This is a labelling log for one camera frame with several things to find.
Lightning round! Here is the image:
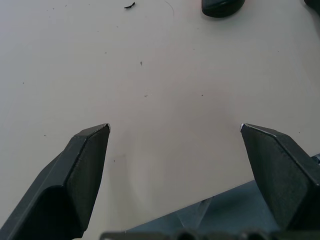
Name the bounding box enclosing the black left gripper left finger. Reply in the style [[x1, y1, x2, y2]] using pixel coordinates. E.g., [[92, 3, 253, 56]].
[[0, 123, 111, 240]]

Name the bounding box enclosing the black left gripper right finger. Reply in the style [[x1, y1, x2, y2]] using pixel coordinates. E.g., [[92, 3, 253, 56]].
[[239, 122, 320, 231]]

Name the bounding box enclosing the dark round object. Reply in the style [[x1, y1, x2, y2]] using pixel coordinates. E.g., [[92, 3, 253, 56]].
[[201, 0, 246, 18]]

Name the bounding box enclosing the black rounded object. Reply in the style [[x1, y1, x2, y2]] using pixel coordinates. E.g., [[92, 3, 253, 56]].
[[303, 0, 320, 11]]

